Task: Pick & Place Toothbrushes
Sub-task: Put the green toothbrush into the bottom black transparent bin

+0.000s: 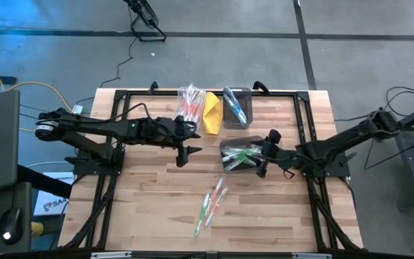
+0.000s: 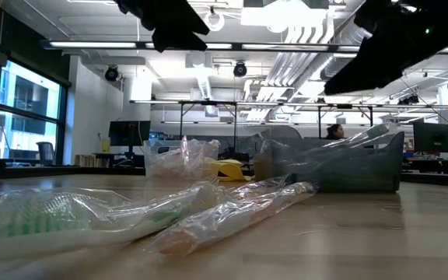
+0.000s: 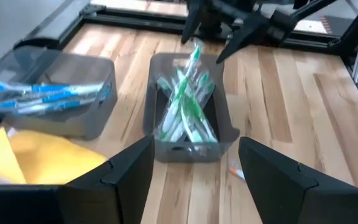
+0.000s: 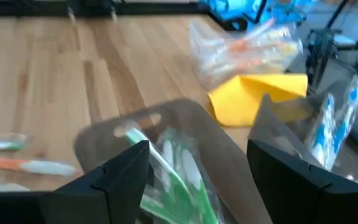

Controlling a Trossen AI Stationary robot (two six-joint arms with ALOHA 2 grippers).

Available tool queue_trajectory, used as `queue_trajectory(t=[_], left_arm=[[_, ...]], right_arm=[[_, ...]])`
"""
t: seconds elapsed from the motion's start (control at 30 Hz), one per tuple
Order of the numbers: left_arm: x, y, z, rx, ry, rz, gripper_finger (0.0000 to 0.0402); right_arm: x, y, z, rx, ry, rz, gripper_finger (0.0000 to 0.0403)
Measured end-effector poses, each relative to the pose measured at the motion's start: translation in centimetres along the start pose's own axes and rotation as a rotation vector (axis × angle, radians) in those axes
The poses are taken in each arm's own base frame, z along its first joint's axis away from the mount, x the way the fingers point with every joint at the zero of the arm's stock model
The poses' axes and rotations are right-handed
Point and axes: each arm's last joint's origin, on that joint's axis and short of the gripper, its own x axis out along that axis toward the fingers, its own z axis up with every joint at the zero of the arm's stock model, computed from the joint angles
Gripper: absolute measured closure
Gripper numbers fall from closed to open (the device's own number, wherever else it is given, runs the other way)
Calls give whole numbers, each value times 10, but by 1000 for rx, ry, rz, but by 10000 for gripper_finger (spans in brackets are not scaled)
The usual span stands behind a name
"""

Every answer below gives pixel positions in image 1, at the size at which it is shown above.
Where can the clear plastic bin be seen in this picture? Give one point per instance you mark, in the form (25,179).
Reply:
(180,124)

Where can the white power adapter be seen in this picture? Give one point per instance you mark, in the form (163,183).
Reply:
(77,108)

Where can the grey edge bracket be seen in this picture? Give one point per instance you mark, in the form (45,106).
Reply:
(312,255)
(110,255)

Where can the tall dark tinted bin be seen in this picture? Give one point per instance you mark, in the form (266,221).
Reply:
(248,108)

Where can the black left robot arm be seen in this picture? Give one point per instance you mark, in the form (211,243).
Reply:
(85,127)

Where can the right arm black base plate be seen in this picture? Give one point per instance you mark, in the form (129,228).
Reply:
(341,169)

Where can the black diagonal bar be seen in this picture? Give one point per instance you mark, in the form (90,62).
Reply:
(41,181)

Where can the flat dark tinted bin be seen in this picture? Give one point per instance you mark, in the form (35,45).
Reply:
(244,140)

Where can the green white toothbrush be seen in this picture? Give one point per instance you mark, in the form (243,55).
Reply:
(246,151)
(201,217)
(235,148)
(241,155)
(234,164)
(230,157)
(244,160)

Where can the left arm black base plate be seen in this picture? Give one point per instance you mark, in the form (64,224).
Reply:
(85,167)

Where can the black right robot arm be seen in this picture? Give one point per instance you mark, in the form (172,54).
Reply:
(347,138)

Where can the black frame clamp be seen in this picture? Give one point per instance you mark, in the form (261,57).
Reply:
(153,86)
(261,86)

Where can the black aluminium table frame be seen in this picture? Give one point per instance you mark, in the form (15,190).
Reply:
(138,93)

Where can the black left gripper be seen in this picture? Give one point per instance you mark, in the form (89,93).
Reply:
(164,131)

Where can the black computer mouse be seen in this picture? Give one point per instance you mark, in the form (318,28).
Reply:
(10,226)

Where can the yellow cloth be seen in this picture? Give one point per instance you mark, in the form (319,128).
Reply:
(212,115)

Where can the small yellow object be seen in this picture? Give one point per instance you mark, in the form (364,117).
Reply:
(37,229)

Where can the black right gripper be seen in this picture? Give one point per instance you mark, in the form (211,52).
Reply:
(282,154)

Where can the dark side table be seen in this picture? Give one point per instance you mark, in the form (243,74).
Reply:
(413,124)

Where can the blue white toothbrush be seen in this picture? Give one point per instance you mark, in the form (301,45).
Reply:
(235,106)
(239,113)
(232,99)

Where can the white printed box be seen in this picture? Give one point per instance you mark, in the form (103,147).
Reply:
(52,201)

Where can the dark grey desk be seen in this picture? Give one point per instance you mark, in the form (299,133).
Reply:
(23,201)

